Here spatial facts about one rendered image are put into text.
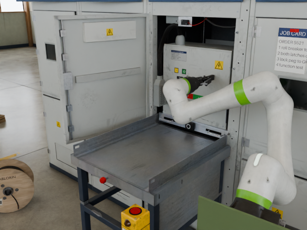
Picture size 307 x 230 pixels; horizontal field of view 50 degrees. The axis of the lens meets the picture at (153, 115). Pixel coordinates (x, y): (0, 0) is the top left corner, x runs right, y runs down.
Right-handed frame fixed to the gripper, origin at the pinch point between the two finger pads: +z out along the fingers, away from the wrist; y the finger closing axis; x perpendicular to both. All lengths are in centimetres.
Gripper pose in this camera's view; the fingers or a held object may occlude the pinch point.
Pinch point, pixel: (209, 78)
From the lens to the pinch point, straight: 195.5
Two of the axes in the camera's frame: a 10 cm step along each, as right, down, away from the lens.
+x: 0.0, -9.4, -3.3
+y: 7.6, 2.1, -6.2
